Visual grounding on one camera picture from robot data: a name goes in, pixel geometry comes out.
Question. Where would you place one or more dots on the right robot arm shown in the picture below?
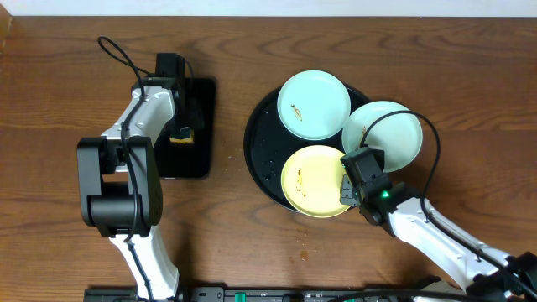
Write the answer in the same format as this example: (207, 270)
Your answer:
(403, 212)

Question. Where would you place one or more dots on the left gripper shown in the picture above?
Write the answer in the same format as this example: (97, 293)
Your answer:
(183, 124)

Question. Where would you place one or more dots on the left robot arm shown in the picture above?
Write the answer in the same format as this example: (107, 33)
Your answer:
(120, 187)

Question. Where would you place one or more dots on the yellow plate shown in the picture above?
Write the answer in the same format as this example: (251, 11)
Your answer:
(311, 181)

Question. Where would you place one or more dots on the light blue plate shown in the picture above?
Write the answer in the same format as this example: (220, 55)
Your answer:
(313, 105)

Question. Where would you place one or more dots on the black round tray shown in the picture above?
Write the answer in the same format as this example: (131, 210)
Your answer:
(267, 145)

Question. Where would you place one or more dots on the pale blue plate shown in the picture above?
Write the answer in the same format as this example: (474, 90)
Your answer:
(399, 136)

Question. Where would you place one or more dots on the green and yellow sponge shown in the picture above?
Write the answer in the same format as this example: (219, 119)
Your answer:
(184, 136)

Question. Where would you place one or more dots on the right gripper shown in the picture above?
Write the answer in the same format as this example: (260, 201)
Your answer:
(345, 196)

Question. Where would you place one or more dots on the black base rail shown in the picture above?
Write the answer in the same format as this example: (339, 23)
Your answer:
(220, 294)

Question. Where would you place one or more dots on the black rectangular tray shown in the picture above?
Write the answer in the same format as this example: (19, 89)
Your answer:
(184, 147)

